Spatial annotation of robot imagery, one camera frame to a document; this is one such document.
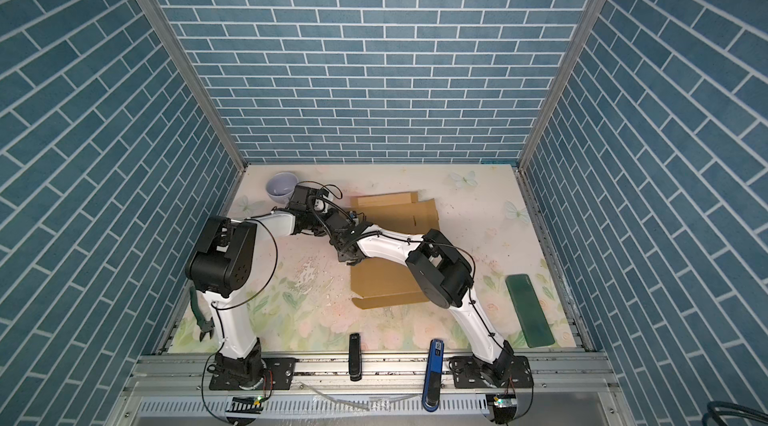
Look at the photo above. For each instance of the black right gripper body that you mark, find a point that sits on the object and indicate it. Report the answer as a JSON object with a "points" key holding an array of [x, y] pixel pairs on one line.
{"points": [[340, 250]]}

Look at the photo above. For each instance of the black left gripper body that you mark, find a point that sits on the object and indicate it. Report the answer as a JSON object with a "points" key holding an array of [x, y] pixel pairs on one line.
{"points": [[321, 220]]}

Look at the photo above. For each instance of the brown cardboard box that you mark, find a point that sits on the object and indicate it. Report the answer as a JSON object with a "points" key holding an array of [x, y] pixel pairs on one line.
{"points": [[382, 279]]}

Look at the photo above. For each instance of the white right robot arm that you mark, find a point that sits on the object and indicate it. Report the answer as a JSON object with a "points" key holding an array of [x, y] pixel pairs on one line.
{"points": [[445, 277]]}

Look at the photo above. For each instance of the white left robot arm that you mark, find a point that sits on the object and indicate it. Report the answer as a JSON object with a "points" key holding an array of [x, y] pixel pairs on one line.
{"points": [[223, 262]]}

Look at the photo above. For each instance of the lavender ceramic cup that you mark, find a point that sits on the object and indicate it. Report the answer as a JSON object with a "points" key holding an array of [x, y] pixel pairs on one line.
{"points": [[281, 186]]}

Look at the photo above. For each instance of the black marker pen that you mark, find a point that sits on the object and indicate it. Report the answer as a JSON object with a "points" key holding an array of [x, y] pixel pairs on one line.
{"points": [[355, 357]]}

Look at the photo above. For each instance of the left controller board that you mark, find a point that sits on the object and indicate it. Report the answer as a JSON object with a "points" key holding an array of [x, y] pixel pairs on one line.
{"points": [[246, 405]]}

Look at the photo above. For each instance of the controller board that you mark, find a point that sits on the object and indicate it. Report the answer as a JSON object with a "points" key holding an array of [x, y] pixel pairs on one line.
{"points": [[246, 405], [502, 407]]}

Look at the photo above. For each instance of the green rectangular block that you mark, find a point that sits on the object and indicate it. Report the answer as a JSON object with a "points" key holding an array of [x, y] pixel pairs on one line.
{"points": [[531, 316]]}

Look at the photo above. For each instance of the right controller board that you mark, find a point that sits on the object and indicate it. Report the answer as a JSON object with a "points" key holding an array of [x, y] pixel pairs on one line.
{"points": [[502, 407]]}

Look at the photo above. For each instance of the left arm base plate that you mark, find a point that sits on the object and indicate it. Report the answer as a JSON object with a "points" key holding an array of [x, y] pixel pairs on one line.
{"points": [[282, 372]]}

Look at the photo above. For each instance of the green handled pliers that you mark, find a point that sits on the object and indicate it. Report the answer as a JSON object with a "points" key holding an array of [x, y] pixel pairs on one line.
{"points": [[201, 312]]}

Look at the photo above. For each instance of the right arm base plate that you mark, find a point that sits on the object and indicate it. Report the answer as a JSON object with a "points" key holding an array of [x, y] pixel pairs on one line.
{"points": [[469, 372]]}

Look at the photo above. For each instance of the aluminium front rail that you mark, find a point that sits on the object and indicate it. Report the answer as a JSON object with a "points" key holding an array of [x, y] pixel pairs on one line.
{"points": [[571, 387]]}

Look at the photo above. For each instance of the aluminium left corner post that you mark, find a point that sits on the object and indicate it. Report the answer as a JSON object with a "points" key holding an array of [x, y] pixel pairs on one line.
{"points": [[172, 45]]}

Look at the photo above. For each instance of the aluminium corner post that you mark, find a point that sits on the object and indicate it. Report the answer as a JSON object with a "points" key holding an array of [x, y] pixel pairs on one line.
{"points": [[172, 45], [565, 70]]}

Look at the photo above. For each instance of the aluminium right corner post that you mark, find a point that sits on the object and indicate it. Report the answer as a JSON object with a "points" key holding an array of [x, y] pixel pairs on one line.
{"points": [[565, 70]]}

